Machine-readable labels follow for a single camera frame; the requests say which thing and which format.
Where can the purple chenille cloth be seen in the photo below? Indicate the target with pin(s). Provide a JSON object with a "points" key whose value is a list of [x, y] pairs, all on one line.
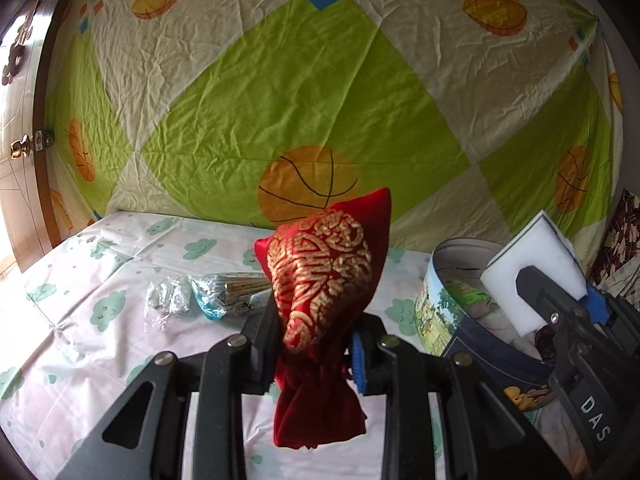
{"points": [[547, 342]]}

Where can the hanging basketball print sheet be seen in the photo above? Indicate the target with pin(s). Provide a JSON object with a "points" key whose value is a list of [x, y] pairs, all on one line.
{"points": [[300, 85]]}

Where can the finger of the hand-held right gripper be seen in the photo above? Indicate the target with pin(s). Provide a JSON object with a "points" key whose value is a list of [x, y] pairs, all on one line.
{"points": [[550, 310], [600, 307]]}

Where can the red pouch with gold pattern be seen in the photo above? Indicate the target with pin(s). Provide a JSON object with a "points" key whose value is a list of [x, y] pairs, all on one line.
{"points": [[320, 270]]}

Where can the clear plastic bag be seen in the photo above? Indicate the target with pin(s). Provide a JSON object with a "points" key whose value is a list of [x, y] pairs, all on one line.
{"points": [[167, 297]]}

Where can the white towel with red edge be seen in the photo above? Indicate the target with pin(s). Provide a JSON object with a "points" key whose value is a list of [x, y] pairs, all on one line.
{"points": [[495, 320]]}

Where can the white sponge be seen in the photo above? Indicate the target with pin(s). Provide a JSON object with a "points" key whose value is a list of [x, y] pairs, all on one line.
{"points": [[530, 250]]}

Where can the wooden door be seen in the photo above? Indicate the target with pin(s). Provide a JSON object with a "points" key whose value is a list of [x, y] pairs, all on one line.
{"points": [[20, 195]]}

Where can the round metal tin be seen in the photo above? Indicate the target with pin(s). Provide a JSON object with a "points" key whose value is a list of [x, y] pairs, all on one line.
{"points": [[435, 310]]}

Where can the cotton swab packet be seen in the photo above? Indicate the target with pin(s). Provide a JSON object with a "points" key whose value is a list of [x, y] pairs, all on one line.
{"points": [[235, 290]]}

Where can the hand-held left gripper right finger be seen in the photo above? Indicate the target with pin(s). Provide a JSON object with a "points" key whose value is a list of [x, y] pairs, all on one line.
{"points": [[359, 365]]}

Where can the floral patterned pillow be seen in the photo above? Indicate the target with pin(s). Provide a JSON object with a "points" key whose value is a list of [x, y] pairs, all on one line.
{"points": [[622, 230]]}

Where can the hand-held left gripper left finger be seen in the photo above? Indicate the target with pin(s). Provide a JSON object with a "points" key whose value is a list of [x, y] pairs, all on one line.
{"points": [[262, 340]]}

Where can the brass door knob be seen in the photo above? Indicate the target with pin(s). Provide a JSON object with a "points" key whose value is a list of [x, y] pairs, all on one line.
{"points": [[20, 147]]}

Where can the green packet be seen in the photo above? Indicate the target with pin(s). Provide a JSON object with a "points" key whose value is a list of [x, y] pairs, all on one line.
{"points": [[465, 292]]}

